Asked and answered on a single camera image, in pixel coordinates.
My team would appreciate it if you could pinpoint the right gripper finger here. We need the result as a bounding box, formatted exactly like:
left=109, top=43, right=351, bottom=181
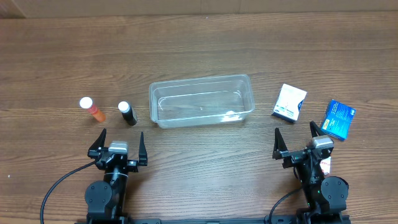
left=310, top=121, right=325, bottom=138
left=272, top=128, right=289, bottom=159

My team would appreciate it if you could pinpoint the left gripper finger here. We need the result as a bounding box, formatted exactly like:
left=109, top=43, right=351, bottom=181
left=139, top=132, right=148, bottom=166
left=89, top=128, right=106, bottom=151

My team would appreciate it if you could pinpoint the red medicine box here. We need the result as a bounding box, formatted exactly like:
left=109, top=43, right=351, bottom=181
left=320, top=156, right=331, bottom=175

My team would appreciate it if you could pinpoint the blue medicine box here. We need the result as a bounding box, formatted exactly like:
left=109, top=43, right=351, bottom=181
left=321, top=100, right=356, bottom=141

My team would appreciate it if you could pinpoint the white bandage box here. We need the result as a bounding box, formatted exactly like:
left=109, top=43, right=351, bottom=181
left=272, top=83, right=307, bottom=123

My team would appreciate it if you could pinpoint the black bottle white cap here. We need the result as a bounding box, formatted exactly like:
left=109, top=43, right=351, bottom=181
left=118, top=101, right=137, bottom=126

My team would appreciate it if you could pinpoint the orange tube white cap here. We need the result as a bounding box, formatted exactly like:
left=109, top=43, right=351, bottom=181
left=79, top=96, right=106, bottom=122

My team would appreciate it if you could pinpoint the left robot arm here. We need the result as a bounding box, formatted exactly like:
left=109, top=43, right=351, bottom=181
left=85, top=129, right=148, bottom=223

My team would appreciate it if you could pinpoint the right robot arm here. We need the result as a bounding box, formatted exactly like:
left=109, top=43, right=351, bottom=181
left=266, top=121, right=351, bottom=224

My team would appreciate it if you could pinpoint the clear plastic container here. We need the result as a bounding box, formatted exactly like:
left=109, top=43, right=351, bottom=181
left=149, top=74, right=255, bottom=129

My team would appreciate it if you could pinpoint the left black cable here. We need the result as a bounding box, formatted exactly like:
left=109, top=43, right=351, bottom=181
left=39, top=160, right=98, bottom=224

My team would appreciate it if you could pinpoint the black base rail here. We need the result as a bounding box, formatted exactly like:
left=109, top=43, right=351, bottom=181
left=76, top=215, right=351, bottom=224

